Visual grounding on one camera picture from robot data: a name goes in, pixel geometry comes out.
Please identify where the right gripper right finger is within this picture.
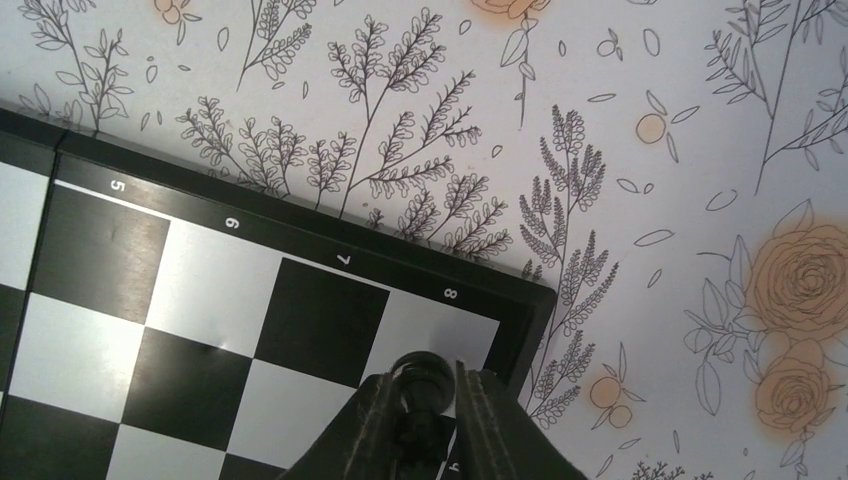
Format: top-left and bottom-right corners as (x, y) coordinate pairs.
(455, 361), (587, 480)

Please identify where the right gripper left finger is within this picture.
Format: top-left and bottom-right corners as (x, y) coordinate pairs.
(281, 373), (400, 480)

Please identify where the black rook chess piece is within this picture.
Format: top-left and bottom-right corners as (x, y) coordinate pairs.
(391, 350), (455, 467)

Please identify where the black white chess board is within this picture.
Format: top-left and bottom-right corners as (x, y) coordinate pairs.
(1, 109), (556, 479)

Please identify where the floral patterned table mat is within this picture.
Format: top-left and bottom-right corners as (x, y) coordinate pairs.
(1, 1), (847, 479)

